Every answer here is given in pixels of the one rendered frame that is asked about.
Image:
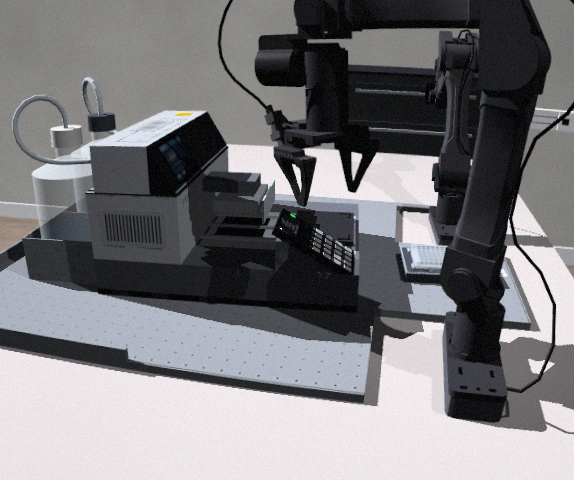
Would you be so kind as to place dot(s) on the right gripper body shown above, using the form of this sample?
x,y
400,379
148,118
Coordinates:
x,y
429,86

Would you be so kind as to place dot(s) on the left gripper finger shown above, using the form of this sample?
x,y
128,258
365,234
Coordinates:
x,y
368,153
306,164

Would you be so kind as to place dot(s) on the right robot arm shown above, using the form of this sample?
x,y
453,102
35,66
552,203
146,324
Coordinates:
x,y
454,164

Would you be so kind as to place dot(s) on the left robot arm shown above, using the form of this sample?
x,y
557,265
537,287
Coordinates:
x,y
511,56

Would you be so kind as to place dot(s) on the white multi-well plate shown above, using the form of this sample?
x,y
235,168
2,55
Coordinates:
x,y
430,256

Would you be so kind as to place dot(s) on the grey curved hose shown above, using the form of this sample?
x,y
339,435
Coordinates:
x,y
97,92
65,125

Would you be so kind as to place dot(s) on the black raised edge strip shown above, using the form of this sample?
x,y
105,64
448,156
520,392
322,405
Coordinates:
x,y
58,342

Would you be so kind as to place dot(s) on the white plastic bottle with cap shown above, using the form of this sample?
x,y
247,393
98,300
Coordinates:
x,y
60,189

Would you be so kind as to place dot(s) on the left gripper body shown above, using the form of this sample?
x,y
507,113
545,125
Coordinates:
x,y
326,121

